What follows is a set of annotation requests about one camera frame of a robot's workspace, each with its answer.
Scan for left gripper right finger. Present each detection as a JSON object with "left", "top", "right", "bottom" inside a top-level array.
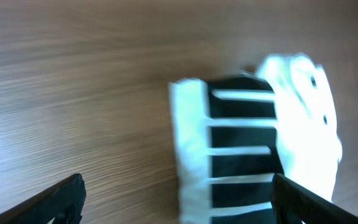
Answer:
[{"left": 272, "top": 174, "right": 358, "bottom": 224}]

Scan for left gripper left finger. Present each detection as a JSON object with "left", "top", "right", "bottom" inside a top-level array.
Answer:
[{"left": 0, "top": 173, "right": 86, "bottom": 224}]

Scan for white t-shirt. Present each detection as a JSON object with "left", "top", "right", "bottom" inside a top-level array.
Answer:
[{"left": 169, "top": 54, "right": 342, "bottom": 224}]

